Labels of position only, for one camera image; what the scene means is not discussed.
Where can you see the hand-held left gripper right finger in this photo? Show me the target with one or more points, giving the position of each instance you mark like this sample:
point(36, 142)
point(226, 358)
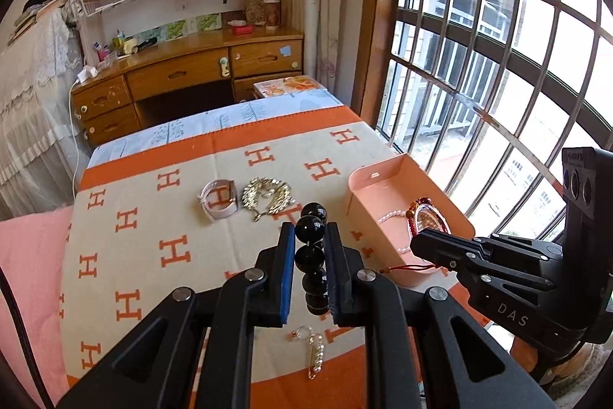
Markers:
point(336, 279)

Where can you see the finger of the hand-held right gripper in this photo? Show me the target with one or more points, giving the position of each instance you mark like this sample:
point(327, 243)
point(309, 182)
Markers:
point(445, 258)
point(517, 247)

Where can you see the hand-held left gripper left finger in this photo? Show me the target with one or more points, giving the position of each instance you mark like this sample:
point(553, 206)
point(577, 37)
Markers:
point(287, 279)

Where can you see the pearl safety pin brooch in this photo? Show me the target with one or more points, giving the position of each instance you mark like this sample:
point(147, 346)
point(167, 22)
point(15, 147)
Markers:
point(316, 356)

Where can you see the gold leaf brooch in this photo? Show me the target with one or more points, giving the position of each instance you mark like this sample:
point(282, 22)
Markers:
point(266, 196)

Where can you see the pink jewelry box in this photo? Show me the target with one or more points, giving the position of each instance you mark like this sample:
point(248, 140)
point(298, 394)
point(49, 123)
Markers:
point(378, 188)

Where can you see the person's right forearm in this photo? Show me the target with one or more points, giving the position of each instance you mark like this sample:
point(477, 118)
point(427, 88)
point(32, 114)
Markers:
point(579, 363)

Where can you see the small red bead earring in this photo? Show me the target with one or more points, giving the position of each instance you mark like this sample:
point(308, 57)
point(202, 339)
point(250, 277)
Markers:
point(300, 332)

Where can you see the white pearl strand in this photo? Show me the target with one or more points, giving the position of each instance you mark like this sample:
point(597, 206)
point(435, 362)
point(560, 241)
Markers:
point(390, 215)

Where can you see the orange printed blanket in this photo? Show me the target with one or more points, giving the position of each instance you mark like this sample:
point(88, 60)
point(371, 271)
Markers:
point(191, 207)

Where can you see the pale blue patterned bedsheet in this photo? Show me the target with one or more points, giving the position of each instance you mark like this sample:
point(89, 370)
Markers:
point(191, 128)

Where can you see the orange patterned box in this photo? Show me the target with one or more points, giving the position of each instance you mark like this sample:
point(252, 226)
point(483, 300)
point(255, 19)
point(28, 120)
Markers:
point(287, 85)

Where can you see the metal window grille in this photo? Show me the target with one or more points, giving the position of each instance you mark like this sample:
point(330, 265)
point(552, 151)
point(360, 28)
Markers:
point(479, 54)

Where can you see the white drawer lock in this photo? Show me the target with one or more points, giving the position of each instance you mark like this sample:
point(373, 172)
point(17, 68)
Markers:
point(222, 66)

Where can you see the wooden desk with drawers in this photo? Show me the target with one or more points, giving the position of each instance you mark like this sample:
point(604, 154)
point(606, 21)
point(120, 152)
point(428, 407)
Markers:
point(182, 73)

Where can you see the small red box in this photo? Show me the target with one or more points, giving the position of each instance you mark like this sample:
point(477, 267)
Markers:
point(243, 29)

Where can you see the pink blanket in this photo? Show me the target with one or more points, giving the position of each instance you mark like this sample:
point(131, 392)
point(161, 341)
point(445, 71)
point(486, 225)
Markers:
point(28, 275)

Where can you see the glass jar with white lid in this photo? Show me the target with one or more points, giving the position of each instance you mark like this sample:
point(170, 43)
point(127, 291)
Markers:
point(272, 13)

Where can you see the green picture tiles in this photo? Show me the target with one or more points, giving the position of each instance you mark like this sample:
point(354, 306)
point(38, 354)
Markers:
point(191, 28)

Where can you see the woven round ornament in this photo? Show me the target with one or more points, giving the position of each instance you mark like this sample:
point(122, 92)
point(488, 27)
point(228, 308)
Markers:
point(254, 9)

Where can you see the black flashlight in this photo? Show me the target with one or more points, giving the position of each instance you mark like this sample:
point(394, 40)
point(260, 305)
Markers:
point(146, 43)

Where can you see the white charger plug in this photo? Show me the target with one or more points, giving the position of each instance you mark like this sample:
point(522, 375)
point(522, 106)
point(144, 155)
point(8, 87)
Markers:
point(87, 74)

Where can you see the green pen cup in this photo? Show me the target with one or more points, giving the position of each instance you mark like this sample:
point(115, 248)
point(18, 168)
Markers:
point(118, 42)

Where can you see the white lace furniture cover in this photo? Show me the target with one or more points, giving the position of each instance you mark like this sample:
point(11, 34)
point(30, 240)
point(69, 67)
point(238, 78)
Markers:
point(33, 102)

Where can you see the stack of books with hat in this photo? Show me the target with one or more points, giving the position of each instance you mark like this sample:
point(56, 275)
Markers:
point(36, 6)

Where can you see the wooden window frame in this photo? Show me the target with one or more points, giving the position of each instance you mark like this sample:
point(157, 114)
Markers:
point(378, 30)

